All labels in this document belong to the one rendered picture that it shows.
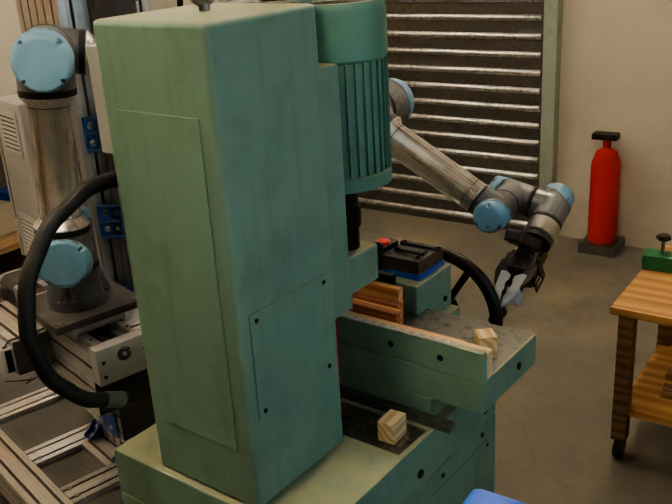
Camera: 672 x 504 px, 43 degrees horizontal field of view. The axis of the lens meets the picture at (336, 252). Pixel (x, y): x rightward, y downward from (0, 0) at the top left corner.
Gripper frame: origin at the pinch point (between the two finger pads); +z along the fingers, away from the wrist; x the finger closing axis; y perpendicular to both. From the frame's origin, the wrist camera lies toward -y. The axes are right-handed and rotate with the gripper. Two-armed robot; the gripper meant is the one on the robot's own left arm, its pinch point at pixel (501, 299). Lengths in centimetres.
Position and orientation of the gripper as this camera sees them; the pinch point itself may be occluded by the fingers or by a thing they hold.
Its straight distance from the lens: 189.5
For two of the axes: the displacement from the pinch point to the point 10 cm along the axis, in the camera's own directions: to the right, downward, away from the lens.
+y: 3.5, 6.5, 6.8
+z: -4.9, 7.4, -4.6
